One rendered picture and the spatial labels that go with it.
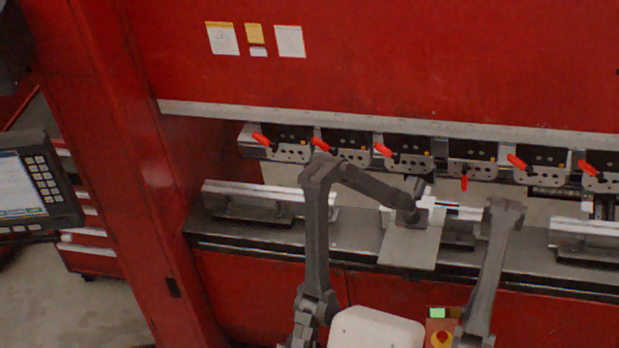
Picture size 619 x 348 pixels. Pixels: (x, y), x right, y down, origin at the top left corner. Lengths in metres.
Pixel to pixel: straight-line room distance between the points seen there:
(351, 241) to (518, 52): 0.95
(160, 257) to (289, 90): 0.86
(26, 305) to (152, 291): 1.15
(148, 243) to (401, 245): 0.91
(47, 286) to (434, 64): 2.55
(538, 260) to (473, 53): 0.81
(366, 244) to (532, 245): 0.56
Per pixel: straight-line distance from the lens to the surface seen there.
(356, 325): 1.97
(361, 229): 2.85
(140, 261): 3.05
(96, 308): 4.04
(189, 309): 3.20
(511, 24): 2.21
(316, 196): 2.05
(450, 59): 2.29
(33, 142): 2.38
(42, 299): 4.20
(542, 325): 2.94
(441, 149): 2.88
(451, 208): 2.73
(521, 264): 2.75
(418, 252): 2.60
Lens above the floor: 2.99
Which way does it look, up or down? 44 degrees down
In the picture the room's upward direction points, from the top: 10 degrees counter-clockwise
